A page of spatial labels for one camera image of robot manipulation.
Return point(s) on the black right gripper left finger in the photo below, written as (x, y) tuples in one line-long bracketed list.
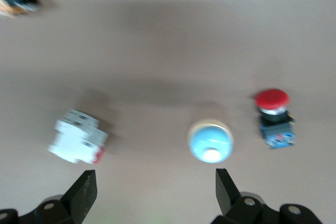
[(78, 197)]

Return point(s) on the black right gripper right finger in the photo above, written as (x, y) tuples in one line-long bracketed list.
[(231, 203)]

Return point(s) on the light blue call bell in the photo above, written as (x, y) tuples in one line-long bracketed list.
[(210, 140)]

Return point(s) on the white circuit breaker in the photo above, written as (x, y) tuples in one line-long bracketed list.
[(78, 137)]

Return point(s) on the red pushbutton blue base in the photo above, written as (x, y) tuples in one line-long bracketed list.
[(273, 103)]

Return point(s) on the brown table cover mat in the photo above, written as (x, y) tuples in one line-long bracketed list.
[(157, 51)]

